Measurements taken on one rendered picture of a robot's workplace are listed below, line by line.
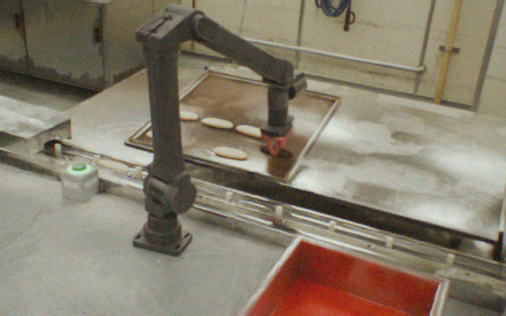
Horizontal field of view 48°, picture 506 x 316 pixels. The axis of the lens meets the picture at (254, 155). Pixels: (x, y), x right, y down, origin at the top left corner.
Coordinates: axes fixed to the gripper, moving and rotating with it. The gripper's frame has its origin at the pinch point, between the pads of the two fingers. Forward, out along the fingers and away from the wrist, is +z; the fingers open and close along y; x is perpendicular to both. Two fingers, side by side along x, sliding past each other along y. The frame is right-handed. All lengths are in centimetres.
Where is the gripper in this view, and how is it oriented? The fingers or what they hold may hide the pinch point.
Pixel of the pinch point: (276, 149)
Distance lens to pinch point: 161.5
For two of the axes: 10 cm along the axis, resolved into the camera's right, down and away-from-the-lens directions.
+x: -9.0, -2.5, 3.7
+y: 4.5, -5.1, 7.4
